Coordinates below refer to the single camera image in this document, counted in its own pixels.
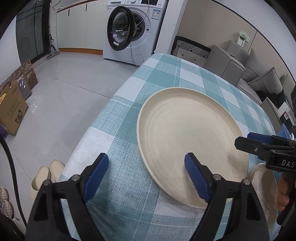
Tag cream plate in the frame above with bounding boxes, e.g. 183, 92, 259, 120
137, 87, 248, 209
248, 163, 278, 232

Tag blue bowl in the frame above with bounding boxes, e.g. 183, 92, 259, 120
277, 124, 291, 140

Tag white kitchen base cabinets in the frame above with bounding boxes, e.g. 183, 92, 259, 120
56, 1, 107, 55

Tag person right hand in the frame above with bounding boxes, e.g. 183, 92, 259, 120
276, 174, 290, 211

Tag grey side cabinet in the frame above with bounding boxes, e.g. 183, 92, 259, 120
260, 97, 295, 133

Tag beige slippers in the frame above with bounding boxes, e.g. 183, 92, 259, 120
30, 159, 65, 202

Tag teal checked tablecloth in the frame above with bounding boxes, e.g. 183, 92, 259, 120
60, 54, 275, 240

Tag grey right cushion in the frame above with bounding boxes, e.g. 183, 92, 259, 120
248, 67, 283, 94

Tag grey cushion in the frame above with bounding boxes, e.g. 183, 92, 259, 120
242, 48, 270, 82
248, 67, 283, 94

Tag grey sofa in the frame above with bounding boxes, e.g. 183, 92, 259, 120
203, 40, 285, 105

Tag grey left cushion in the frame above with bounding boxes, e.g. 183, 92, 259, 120
242, 48, 270, 82

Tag brown cardboard box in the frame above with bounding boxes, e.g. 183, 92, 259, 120
0, 80, 28, 136

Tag black patterned chair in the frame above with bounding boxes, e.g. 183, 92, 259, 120
171, 36, 211, 67

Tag dark glass door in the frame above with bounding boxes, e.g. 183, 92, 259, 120
16, 0, 51, 64

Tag white washing machine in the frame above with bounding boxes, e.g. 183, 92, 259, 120
103, 0, 168, 66

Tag black box with cables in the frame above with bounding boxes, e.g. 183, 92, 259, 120
280, 111, 295, 130

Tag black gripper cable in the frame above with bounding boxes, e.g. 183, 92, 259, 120
0, 133, 28, 232

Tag wall power strip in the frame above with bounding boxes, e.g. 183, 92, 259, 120
236, 31, 250, 48

